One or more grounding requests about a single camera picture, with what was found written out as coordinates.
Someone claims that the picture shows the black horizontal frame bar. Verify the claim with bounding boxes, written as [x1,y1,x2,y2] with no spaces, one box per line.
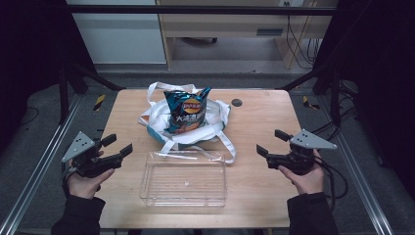
[67,4,337,17]

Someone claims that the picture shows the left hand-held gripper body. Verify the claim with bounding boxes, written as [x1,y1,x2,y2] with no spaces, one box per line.
[61,131,125,179]

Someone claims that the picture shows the white cabinet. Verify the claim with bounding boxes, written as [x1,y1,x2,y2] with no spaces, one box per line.
[65,0,167,66]

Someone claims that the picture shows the yellow black floor tape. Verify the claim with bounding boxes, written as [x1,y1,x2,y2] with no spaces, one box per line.
[93,93,107,113]
[301,95,321,112]

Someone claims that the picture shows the person's left hand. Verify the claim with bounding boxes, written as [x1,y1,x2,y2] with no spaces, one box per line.
[67,150,115,200]

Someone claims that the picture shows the black cables under desk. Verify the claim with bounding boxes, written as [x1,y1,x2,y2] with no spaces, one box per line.
[285,14,323,71]

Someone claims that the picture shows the person's right hand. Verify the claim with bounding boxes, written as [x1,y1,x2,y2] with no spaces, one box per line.
[278,149,326,196]

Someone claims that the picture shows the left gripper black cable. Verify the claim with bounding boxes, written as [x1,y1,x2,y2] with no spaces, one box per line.
[61,161,78,198]

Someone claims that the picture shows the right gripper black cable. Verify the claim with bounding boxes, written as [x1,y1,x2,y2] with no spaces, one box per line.
[312,156,349,211]

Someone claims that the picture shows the black metal stand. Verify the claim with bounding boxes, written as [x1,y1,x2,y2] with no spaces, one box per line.
[58,62,127,125]
[278,63,344,129]

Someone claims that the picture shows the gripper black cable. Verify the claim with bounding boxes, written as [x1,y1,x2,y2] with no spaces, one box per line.
[312,156,349,211]
[61,161,78,198]

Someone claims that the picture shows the blue potato chip bag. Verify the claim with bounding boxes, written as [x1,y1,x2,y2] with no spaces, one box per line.
[162,86,212,135]

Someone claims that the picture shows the light wooden desk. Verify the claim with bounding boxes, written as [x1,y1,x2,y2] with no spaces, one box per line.
[156,0,339,71]

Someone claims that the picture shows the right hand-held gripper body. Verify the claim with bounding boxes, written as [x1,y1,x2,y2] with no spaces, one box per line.
[265,128,339,176]

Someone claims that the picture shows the clear plastic container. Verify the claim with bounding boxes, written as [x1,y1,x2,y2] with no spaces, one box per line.
[139,150,228,209]

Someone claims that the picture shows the white tote bag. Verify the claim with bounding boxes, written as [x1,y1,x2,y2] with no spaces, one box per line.
[138,81,237,165]

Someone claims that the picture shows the aluminium rail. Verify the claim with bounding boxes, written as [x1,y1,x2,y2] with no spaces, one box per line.
[335,132,396,235]
[0,94,84,235]

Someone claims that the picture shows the black floor cables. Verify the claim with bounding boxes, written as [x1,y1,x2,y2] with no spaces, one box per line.
[309,79,360,135]

